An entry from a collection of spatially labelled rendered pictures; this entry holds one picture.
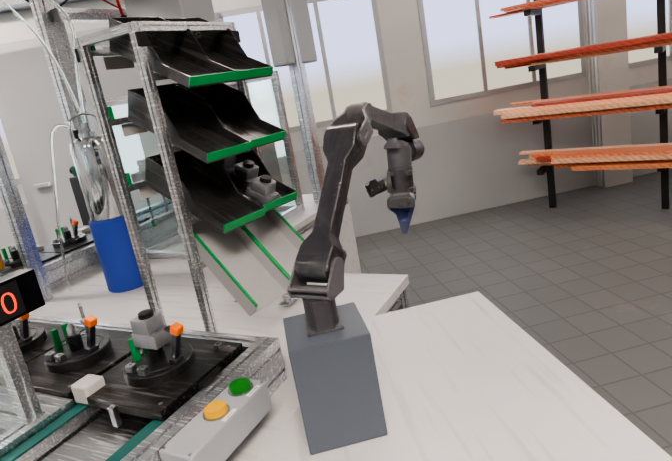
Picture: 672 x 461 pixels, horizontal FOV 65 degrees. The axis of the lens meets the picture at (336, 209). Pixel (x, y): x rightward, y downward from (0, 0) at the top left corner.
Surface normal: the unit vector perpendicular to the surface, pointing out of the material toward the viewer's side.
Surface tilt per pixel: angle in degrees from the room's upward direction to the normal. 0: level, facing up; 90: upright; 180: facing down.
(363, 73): 90
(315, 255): 38
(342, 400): 90
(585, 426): 0
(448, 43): 90
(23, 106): 90
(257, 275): 45
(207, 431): 0
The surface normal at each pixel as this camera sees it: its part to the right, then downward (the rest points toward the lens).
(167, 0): -0.44, 0.30
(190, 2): 0.88, -0.04
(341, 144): -0.49, -0.26
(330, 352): 0.16, 0.22
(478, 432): -0.17, -0.96
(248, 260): 0.44, -0.66
